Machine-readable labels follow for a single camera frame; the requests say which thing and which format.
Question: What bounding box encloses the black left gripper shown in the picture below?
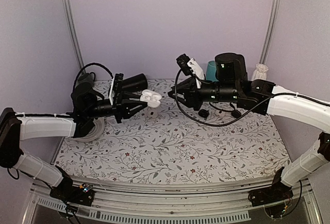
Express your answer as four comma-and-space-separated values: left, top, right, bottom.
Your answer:
86, 91, 147, 123

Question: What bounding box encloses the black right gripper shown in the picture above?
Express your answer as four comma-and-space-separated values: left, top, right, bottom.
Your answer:
168, 76, 239, 111

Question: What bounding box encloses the white earbuds charging case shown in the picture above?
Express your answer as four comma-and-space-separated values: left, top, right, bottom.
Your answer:
140, 89, 162, 108

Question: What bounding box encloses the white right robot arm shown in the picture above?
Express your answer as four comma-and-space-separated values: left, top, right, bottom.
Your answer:
168, 53, 329, 201

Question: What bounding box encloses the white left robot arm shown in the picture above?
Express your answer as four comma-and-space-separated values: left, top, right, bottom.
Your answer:
1, 73, 147, 200

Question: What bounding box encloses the small beige earbuds case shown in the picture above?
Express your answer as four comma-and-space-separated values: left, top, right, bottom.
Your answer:
147, 110, 158, 118

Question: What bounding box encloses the black cylinder speaker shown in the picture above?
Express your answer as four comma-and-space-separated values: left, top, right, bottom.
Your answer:
122, 74, 148, 92

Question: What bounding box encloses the small black round object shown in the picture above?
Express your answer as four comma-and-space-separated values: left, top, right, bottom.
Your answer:
198, 109, 209, 119

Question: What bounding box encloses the teal vase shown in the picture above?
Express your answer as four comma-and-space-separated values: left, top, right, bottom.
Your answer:
205, 61, 217, 81

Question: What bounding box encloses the grey spiral pattern plate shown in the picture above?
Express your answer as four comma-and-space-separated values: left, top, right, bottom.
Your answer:
73, 118, 105, 143

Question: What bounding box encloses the grey round object corner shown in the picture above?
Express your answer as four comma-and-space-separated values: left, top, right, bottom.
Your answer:
77, 72, 96, 83

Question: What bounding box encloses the floral table mat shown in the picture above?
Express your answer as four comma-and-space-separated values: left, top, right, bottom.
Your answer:
55, 79, 290, 185

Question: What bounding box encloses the white ribbed vase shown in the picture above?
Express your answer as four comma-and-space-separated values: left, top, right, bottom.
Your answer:
251, 63, 269, 81

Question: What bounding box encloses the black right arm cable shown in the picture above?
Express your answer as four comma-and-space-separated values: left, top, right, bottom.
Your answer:
174, 68, 284, 127

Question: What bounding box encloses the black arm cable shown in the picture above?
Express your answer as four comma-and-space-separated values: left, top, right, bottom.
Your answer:
74, 63, 114, 80
174, 68, 284, 127

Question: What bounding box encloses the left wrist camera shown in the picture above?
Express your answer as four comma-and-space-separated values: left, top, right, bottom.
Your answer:
113, 73, 124, 92

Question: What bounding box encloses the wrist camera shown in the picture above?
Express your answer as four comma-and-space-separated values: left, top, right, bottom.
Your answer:
113, 73, 124, 92
176, 54, 195, 76

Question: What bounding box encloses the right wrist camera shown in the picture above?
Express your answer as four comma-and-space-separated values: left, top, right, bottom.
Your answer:
176, 54, 195, 76

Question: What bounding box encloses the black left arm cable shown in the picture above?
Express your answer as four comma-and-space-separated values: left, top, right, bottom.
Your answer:
74, 63, 114, 80

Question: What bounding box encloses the aluminium front rail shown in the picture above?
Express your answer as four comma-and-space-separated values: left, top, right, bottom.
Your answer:
23, 177, 324, 223

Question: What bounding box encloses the left aluminium post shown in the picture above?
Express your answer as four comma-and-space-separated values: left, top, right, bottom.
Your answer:
62, 0, 84, 69

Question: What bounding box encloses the aluminium post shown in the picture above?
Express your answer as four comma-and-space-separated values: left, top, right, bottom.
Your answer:
259, 0, 281, 64
62, 0, 84, 69

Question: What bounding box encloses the right aluminium post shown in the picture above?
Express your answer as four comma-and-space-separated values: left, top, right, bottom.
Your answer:
259, 0, 281, 64

